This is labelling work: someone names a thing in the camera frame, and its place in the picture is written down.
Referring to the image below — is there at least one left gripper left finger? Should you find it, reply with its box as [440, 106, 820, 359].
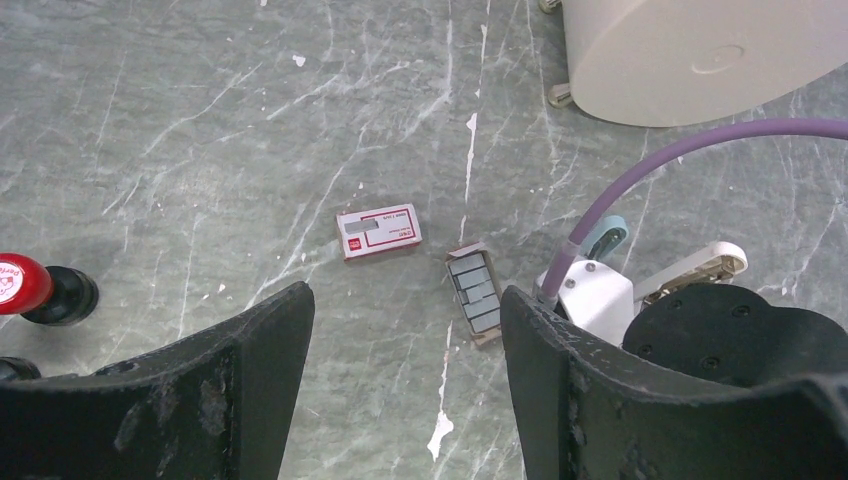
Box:
[1, 281, 315, 479]

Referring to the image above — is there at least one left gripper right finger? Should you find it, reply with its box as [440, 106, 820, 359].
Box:
[502, 287, 847, 479]

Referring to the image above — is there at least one blue white stapler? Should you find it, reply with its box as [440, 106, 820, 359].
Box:
[579, 215, 630, 262]

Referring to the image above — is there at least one staple tray with staples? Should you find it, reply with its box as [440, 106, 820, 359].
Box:
[445, 242, 502, 347]

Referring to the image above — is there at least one long white stapler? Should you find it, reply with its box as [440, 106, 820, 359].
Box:
[634, 241, 748, 313]

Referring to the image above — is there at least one red white staple box sleeve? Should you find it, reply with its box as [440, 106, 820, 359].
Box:
[336, 203, 423, 261]

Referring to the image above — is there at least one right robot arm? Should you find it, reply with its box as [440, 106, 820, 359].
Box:
[622, 284, 847, 388]

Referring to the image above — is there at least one red capped black bottle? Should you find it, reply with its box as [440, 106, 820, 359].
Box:
[1, 252, 99, 326]

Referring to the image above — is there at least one cream cylindrical container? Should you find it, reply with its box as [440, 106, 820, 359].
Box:
[539, 0, 847, 128]

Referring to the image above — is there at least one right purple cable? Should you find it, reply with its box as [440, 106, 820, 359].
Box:
[537, 117, 848, 306]

